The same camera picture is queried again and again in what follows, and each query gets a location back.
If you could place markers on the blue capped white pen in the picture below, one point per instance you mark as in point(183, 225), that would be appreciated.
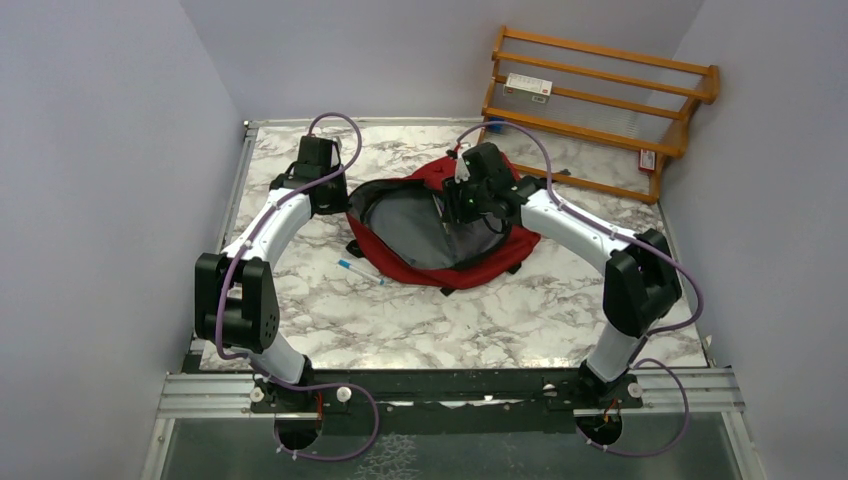
point(361, 272)

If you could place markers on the small red white box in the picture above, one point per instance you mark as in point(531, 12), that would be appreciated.
point(647, 161)

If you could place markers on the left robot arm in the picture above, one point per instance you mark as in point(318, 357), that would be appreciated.
point(235, 299)

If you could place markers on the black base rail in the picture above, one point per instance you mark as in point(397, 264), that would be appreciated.
point(440, 402)

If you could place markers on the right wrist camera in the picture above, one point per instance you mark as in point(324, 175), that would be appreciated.
point(461, 172)

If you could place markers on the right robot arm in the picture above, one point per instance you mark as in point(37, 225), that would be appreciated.
point(640, 286)

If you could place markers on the white box on shelf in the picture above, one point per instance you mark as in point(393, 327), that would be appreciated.
point(527, 88)

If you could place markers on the wooden shelf rack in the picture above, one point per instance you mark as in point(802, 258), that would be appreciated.
point(604, 100)

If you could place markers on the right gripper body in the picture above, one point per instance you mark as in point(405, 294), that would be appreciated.
point(464, 201)

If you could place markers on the red student backpack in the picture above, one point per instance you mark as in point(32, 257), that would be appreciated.
point(397, 226)

